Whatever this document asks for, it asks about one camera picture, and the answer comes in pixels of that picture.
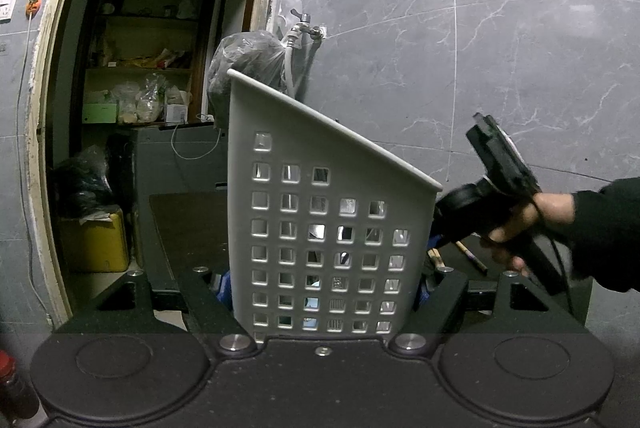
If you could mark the white perforated utensil basket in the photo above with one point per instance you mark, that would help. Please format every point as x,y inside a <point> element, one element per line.
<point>280,132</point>

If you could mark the orange power plug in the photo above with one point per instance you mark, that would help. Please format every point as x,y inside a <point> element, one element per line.
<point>34,2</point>

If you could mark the red capped bottle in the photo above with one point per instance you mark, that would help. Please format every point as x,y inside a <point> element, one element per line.
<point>15,388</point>

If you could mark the white door frame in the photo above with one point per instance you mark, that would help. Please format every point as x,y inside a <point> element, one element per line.
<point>50,57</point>

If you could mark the small white box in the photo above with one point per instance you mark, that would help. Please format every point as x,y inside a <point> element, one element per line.
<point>176,112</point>

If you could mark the grey cabinet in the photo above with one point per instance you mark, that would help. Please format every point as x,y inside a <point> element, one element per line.
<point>170,167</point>

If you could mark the yellow jerrycan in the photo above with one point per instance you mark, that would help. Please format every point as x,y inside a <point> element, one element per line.
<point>95,240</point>

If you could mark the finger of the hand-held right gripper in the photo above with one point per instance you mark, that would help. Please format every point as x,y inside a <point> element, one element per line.
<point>440,241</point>

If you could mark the white wall switch plate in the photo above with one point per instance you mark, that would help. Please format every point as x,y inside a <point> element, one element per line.
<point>7,7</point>

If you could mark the person's right forearm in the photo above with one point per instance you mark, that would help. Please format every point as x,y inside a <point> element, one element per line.
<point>610,233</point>

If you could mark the wall faucet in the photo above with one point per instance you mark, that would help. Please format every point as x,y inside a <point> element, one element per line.
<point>305,27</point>

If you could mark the black garbage bag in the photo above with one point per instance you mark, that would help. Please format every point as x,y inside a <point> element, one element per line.
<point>82,183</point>

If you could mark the clear bag dark contents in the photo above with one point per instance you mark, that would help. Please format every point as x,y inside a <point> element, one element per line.
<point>245,62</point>

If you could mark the wooden storage shelf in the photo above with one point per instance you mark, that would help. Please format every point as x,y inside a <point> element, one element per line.
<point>150,32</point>

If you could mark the green box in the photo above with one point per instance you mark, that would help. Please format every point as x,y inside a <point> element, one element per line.
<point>100,112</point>

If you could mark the person's right hand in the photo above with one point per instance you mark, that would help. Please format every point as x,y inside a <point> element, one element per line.
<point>552,208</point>

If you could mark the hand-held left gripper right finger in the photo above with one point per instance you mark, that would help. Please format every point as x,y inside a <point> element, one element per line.
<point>442,308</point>

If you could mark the wooden chopstick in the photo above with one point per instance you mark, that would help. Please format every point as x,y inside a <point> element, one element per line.
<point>472,258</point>
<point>440,260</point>

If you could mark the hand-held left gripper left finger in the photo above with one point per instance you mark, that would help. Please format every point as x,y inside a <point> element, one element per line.
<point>225,293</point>

